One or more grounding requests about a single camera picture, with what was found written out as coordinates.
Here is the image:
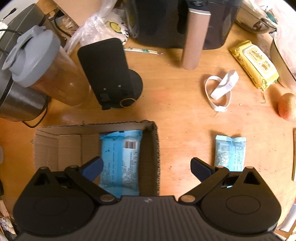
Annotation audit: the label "narrow blue wipes pack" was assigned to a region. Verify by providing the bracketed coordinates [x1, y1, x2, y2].
[214, 135, 246, 172]

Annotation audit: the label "small cardboard box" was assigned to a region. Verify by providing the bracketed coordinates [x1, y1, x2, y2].
[34, 120, 160, 196]

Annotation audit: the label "blue wipes pack with barcode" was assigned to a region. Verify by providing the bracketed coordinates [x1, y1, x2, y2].
[99, 130, 142, 198]

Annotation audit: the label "white elastic band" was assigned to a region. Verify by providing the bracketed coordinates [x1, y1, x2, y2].
[204, 70, 239, 113]

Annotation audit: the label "small paper clip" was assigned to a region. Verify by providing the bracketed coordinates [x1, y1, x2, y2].
[260, 92, 266, 104]

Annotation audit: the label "steel electric kettle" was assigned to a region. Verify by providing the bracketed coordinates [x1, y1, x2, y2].
[0, 3, 61, 129]

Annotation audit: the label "red apple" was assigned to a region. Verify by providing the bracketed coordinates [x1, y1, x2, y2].
[277, 93, 296, 121]

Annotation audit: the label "black phone stand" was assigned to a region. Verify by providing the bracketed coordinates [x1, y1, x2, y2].
[77, 38, 143, 110]

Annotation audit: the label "yellow wet wipes pack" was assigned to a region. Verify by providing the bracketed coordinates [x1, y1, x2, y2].
[229, 40, 279, 91]

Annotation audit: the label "bottle with grey lid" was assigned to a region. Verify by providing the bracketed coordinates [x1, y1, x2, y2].
[2, 25, 91, 106]

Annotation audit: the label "wrapped disposable chopsticks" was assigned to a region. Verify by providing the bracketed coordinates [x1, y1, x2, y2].
[124, 47, 164, 55]

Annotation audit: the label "white bowl with plastic bag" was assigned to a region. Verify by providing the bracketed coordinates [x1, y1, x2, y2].
[270, 21, 295, 92]

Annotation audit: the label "white smiley plastic bag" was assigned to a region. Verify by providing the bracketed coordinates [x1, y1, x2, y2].
[64, 1, 130, 55]

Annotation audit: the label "black air fryer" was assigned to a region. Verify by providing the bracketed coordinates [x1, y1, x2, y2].
[125, 0, 243, 71]

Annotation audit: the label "flat cardboard sheet red print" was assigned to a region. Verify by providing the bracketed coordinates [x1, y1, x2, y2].
[53, 0, 109, 27]

